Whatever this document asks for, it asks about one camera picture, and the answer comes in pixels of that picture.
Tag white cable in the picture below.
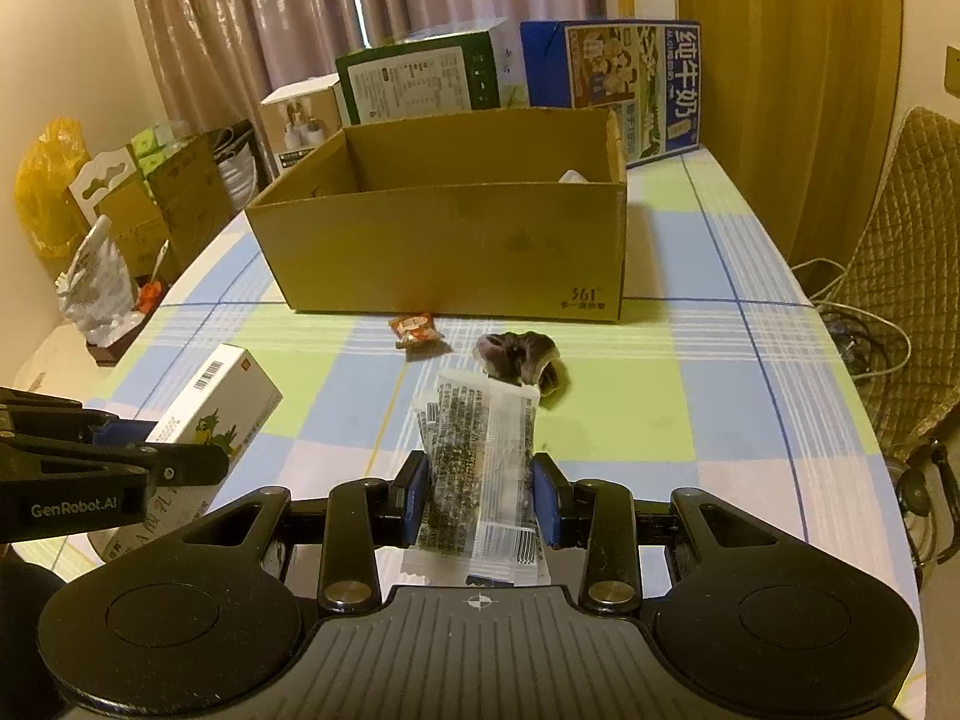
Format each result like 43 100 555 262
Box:
790 257 913 384

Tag clear printed snack packet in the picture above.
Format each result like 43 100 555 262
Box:
402 369 542 587

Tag white crumpled plastic bag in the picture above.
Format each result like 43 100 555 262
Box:
55 215 145 348

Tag green milk carton box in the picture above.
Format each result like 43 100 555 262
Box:
335 18 529 125

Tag stacked cardboard boxes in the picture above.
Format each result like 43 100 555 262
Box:
70 121 265 283

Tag brown cardboard box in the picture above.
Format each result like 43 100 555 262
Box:
245 107 626 322

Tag small red snack packet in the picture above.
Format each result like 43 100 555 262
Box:
389 312 443 349

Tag yellow plastic bag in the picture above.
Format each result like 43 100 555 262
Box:
13 117 89 281

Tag checked plastic tablecloth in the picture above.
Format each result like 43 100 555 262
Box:
13 145 925 720

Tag dark furry hair clip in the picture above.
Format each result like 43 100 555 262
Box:
475 332 563 397

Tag white square night light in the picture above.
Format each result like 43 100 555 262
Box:
560 169 587 184

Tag blue milk carton box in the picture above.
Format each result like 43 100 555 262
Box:
519 18 701 166

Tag white product box with photo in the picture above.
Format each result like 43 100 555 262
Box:
260 73 350 172

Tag white ointment carton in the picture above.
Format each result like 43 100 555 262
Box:
88 344 283 562

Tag beige wall socket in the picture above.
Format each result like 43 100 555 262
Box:
944 46 960 98

